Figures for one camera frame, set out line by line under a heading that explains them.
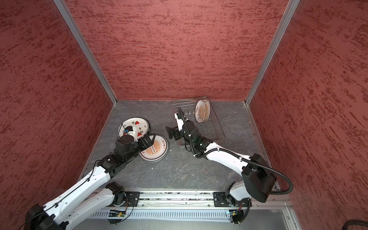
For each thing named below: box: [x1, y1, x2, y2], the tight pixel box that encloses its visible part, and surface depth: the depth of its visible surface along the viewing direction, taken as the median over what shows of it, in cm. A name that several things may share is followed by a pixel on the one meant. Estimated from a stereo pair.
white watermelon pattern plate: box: [117, 117, 150, 141], surface depth 105 cm
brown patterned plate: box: [138, 134, 169, 163], surface depth 91 cm
